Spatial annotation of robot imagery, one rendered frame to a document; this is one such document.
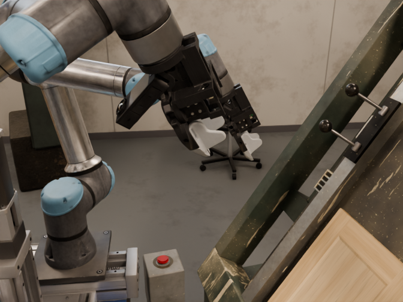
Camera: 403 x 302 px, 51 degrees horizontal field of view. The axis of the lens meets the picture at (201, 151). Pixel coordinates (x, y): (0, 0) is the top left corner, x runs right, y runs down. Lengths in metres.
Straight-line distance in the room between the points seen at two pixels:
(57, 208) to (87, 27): 0.79
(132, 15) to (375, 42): 1.04
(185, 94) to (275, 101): 4.36
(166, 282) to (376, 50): 1.00
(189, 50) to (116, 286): 0.94
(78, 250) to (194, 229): 2.00
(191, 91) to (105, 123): 4.27
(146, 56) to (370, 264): 0.79
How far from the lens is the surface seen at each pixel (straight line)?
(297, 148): 1.42
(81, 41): 0.50
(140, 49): 0.54
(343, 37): 5.01
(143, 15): 0.52
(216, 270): 1.51
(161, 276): 1.43
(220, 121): 0.68
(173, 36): 0.55
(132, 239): 3.17
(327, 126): 1.21
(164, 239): 3.14
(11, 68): 0.63
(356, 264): 1.16
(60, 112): 1.28
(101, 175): 1.34
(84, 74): 1.04
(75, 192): 1.23
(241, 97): 1.09
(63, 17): 0.50
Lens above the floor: 1.85
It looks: 24 degrees down
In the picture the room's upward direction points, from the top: straight up
